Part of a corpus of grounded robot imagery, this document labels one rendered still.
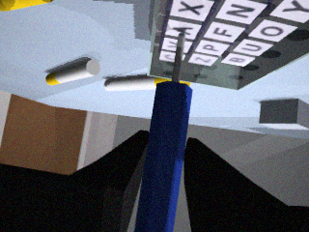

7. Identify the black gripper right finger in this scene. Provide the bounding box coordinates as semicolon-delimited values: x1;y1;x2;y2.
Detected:
183;137;309;232

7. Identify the blue stylus with grey tip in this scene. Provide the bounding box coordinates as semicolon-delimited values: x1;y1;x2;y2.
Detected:
134;47;193;232

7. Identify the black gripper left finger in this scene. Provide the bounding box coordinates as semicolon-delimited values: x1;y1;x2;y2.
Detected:
0;130;149;232

